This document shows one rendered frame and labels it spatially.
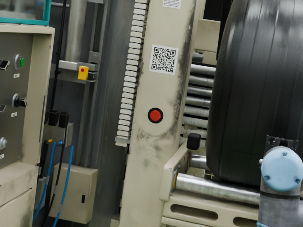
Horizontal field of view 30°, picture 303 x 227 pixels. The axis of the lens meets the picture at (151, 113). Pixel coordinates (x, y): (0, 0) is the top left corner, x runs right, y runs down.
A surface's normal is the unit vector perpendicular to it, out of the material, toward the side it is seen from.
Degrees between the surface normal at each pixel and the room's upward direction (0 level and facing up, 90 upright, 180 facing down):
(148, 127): 90
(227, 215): 90
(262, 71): 77
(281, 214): 82
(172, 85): 90
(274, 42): 62
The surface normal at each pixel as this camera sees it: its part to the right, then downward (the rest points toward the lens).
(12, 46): 0.97, 0.17
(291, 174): -0.19, 0.00
